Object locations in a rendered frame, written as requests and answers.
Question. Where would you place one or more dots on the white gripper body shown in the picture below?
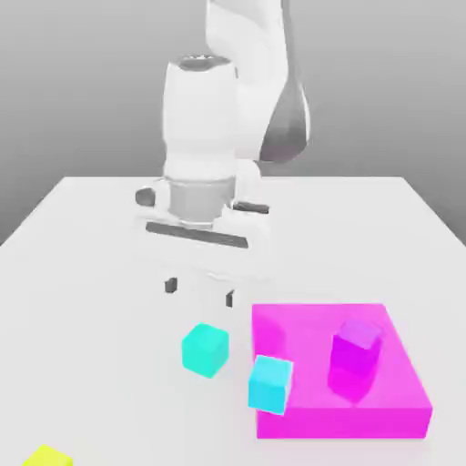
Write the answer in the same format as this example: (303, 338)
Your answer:
(196, 255)

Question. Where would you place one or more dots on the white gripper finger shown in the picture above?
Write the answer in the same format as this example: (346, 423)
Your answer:
(170, 285)
(228, 298)

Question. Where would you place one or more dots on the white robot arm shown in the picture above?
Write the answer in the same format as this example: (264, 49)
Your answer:
(198, 120)

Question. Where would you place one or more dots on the small teal cube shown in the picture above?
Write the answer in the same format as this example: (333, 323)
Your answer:
(204, 351)

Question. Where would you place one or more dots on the small cyan cube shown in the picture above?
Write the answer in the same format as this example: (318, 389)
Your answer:
(267, 391)

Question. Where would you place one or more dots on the small purple cube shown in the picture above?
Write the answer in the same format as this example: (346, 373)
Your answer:
(355, 349)

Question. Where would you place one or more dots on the small yellow cube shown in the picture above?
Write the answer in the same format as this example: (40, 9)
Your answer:
(47, 458)

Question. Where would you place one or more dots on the large magenta box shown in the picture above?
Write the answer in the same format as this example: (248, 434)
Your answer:
(313, 418)

